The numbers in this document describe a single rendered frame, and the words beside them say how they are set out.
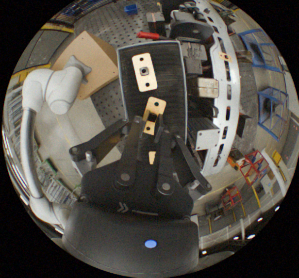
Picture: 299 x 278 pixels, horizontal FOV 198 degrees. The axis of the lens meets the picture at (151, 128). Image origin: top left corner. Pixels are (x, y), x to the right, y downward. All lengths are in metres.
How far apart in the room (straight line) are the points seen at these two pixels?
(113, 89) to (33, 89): 0.58
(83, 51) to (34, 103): 0.34
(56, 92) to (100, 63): 0.30
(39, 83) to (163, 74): 0.48
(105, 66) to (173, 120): 0.50
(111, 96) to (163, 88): 0.59
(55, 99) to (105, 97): 0.46
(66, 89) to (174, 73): 0.39
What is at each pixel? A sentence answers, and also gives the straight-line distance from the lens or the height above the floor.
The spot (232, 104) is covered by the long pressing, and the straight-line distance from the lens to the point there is 0.52.
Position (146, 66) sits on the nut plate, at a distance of 0.21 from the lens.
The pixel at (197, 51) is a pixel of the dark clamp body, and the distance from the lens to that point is 0.35.
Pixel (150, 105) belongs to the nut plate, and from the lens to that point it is 0.22.
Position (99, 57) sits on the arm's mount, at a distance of 0.58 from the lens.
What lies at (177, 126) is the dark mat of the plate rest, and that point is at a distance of 0.24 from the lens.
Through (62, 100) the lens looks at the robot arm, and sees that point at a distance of 0.44.
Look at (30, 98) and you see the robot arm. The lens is 0.49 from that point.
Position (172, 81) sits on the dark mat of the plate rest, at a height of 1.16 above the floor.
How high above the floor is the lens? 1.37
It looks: 65 degrees down
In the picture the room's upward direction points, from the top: 171 degrees counter-clockwise
